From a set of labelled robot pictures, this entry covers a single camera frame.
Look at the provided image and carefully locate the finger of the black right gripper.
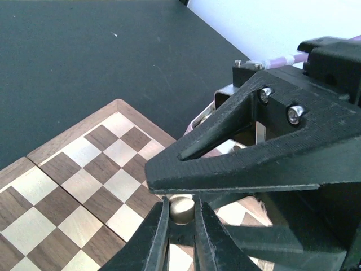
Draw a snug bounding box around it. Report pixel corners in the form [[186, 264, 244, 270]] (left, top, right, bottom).
[[145, 69, 360, 194], [197, 191, 347, 271]]

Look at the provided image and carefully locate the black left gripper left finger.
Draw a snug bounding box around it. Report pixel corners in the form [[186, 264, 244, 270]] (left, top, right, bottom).
[[101, 196, 170, 271]]

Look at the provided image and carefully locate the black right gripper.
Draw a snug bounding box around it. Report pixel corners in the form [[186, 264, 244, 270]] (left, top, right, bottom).
[[232, 36, 360, 106]]

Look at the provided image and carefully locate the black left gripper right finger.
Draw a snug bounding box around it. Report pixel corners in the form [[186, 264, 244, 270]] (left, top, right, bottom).
[[193, 194, 260, 270]]

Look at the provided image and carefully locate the light chess pawn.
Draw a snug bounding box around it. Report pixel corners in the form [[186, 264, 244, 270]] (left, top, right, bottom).
[[169, 196, 195, 225]]

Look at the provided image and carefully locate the wooden chess board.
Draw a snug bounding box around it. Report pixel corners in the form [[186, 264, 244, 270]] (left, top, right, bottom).
[[0, 98, 274, 271]]

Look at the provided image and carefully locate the pink metal tray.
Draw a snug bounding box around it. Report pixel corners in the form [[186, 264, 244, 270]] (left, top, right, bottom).
[[183, 86, 246, 155]]

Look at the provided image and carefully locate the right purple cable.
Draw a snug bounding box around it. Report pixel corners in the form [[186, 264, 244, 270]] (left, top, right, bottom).
[[261, 35, 361, 68]]

